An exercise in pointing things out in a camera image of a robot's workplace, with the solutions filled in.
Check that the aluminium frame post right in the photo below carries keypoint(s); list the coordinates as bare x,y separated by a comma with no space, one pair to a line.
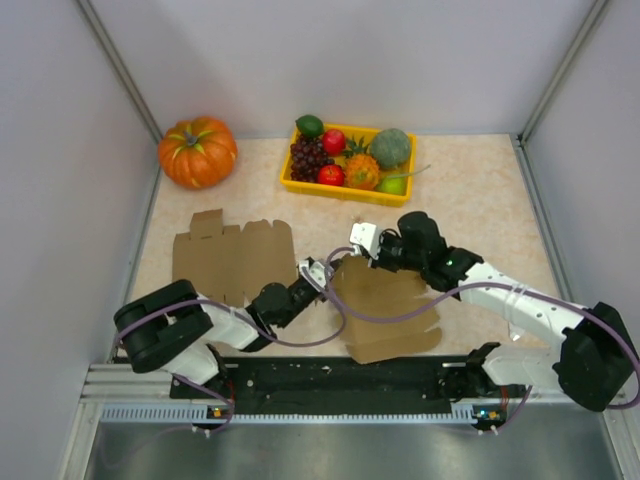
587,29

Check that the brown cardboard box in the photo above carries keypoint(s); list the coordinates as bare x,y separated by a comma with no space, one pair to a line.
383,294

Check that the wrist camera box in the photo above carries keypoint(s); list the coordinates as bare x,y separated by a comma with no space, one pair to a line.
365,239
314,273

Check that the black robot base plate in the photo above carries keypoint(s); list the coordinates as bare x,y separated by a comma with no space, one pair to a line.
340,385

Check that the red apple rear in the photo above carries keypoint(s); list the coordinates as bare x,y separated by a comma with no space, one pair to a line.
334,142

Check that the clear plastic scrap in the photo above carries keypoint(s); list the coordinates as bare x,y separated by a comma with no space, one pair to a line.
515,332

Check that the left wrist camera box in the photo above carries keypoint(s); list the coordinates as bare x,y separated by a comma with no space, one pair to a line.
314,273

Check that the green netted melon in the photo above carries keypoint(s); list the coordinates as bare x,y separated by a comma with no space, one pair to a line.
391,148

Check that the red apple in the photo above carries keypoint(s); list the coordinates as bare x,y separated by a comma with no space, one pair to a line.
334,142
331,175

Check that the light green apple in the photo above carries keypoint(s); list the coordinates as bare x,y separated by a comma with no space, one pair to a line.
396,184

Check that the purple grape bunch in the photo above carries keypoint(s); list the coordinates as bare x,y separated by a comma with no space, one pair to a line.
308,157

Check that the white slotted cable duct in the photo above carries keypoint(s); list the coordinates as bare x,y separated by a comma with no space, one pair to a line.
459,414

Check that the dark green lime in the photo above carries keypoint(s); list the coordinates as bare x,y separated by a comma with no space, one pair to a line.
310,126

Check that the aluminium frame post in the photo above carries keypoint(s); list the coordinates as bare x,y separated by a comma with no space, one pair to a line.
587,29
115,61

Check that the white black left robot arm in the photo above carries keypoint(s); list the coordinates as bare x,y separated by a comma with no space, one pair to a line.
175,328

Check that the aluminium frame post left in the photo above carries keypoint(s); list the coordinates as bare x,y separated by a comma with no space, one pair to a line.
115,61

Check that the orange pumpkin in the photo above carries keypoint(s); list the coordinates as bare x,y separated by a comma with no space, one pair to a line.
199,153

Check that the yellow plastic fruit tray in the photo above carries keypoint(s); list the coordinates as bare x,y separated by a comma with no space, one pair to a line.
344,162

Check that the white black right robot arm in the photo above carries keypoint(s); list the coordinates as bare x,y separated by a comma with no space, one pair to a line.
587,353

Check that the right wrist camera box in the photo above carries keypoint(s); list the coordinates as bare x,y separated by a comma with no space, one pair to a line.
365,239

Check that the red apple front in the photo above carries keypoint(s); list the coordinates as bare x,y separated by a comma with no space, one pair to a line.
331,175

